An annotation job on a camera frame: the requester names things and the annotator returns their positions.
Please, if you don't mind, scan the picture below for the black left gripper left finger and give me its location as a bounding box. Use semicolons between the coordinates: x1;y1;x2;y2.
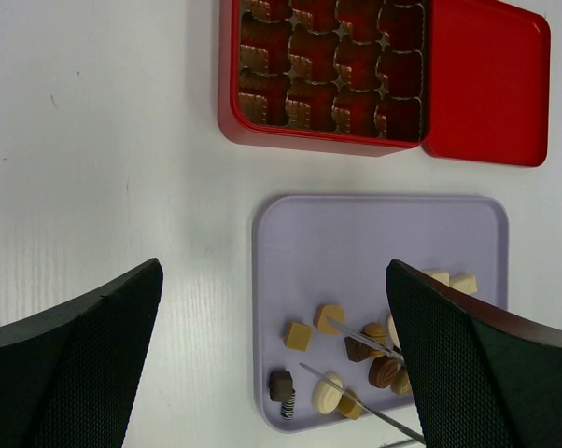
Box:
0;259;163;447

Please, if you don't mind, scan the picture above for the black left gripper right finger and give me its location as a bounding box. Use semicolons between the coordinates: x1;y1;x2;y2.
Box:
386;259;562;447

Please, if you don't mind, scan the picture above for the tan rounded square chocolate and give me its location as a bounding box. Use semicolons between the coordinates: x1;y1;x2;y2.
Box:
314;304;345;336

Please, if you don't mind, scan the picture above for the tan square caramel chocolate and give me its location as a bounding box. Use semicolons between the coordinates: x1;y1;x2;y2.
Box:
284;321;313;352

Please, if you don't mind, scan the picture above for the tan heart chocolate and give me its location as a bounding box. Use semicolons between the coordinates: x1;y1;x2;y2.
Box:
390;367;412;396

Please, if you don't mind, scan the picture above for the white rectangular chocolate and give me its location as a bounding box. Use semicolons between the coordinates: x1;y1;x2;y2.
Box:
449;273;478;295

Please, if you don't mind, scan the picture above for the brown leaf chocolate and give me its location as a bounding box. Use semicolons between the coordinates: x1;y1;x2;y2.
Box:
368;356;399;389

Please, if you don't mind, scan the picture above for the white square chocolate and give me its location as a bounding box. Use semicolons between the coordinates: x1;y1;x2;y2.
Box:
422;269;450;286

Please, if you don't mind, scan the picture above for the tan barrel chocolate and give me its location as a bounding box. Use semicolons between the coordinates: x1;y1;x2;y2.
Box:
361;322;386;345

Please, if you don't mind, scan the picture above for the dark square embossed chocolate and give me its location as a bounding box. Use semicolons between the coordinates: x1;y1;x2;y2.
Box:
344;337;371;363

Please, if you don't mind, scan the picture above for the tan half-round chocolate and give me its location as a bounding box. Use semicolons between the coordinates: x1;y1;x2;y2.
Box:
337;388;362;420

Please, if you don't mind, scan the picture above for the white swirl oval chocolate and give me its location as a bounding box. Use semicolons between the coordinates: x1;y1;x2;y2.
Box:
312;380;343;414

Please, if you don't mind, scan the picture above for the striped cylinder chocolate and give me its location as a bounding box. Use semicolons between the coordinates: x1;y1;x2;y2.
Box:
280;391;296;421

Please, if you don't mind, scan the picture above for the dark cube chocolate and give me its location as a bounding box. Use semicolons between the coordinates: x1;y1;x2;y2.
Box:
268;370;294;402

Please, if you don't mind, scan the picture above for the red chocolate box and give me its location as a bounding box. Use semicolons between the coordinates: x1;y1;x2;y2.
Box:
217;1;432;156

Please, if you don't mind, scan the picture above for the lilac plastic tray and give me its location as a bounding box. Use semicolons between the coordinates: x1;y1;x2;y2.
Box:
252;195;509;433

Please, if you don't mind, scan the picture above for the red box lid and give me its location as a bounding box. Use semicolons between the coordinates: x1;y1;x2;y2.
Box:
424;1;551;167

